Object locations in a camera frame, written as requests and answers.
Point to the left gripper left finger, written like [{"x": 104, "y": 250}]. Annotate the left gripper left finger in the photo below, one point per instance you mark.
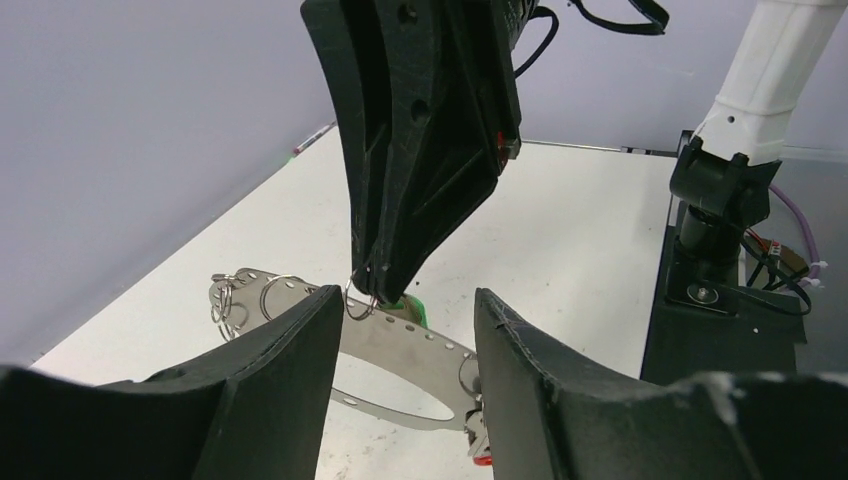
[{"x": 253, "y": 408}]

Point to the green tagged key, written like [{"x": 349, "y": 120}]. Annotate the green tagged key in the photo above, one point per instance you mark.
[{"x": 409, "y": 308}]

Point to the red tagged key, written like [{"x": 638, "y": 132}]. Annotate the red tagged key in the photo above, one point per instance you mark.
[{"x": 479, "y": 446}]

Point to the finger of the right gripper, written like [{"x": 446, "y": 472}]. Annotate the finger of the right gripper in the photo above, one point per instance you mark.
[
  {"x": 454, "y": 125},
  {"x": 354, "y": 41}
]

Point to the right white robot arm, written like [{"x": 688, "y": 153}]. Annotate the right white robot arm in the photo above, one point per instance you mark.
[{"x": 776, "y": 56}]

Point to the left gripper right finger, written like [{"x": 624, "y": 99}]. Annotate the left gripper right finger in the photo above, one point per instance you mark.
[{"x": 553, "y": 413}]

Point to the metal crescent keyring plate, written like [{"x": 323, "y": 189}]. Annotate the metal crescent keyring plate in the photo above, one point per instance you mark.
[{"x": 441, "y": 367}]

